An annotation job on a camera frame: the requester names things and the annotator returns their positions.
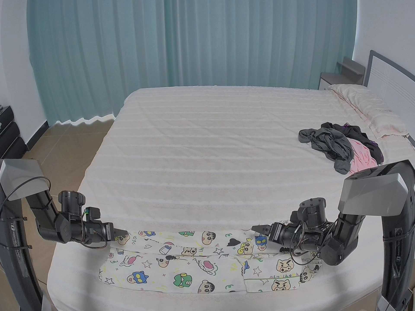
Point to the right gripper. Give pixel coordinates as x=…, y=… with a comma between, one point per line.
x=282, y=233

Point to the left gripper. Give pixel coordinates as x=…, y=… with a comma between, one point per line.
x=95, y=232

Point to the white printed pyjama garment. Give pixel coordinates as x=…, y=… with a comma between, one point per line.
x=181, y=270

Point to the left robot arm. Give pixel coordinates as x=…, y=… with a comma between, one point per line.
x=19, y=173

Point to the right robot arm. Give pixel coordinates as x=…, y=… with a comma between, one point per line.
x=373, y=189

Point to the dark grey garment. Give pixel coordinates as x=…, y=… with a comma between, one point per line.
x=330, y=144

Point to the pink garment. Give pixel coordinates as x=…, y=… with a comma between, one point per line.
x=361, y=157

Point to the bed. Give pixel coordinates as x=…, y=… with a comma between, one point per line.
x=210, y=147

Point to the black purple garment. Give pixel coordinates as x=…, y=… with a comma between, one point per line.
x=373, y=147

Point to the black chest of drawers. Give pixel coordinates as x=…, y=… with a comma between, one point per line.
x=9, y=131

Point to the cream pillow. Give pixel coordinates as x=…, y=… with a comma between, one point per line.
x=369, y=109

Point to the grey bedside table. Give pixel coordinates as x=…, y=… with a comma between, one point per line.
x=337, y=78

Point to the blue-green curtain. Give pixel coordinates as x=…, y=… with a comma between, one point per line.
x=194, y=37

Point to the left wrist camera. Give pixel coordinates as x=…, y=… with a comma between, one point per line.
x=94, y=214

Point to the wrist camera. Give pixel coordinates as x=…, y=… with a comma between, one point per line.
x=295, y=217
x=94, y=214

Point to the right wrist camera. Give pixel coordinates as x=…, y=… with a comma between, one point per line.
x=295, y=217

